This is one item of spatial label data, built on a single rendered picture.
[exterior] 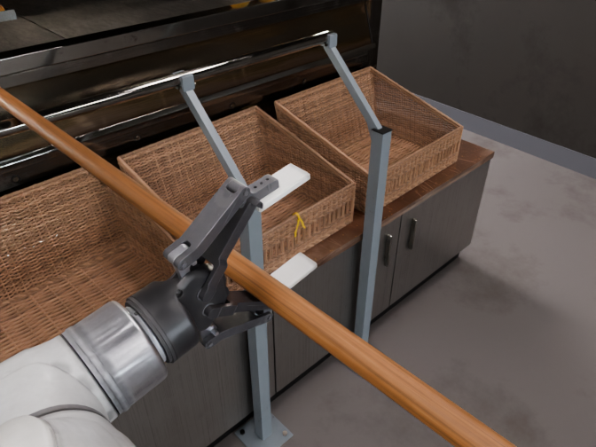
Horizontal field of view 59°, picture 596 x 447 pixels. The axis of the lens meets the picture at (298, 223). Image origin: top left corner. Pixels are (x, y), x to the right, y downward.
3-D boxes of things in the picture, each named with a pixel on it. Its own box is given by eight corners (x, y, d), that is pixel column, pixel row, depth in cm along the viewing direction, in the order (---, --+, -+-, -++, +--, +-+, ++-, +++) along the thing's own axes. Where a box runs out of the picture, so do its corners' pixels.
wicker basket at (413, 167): (272, 168, 205) (270, 100, 189) (364, 124, 237) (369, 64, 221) (369, 218, 177) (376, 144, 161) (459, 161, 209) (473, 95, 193)
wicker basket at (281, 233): (129, 231, 170) (112, 155, 154) (259, 170, 203) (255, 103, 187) (223, 306, 142) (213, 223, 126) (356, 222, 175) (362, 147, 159)
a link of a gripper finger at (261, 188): (231, 206, 51) (226, 182, 49) (270, 181, 54) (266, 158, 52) (241, 213, 50) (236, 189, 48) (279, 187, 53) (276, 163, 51)
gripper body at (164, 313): (110, 285, 49) (191, 232, 53) (136, 338, 55) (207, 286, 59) (153, 330, 45) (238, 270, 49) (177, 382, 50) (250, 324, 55)
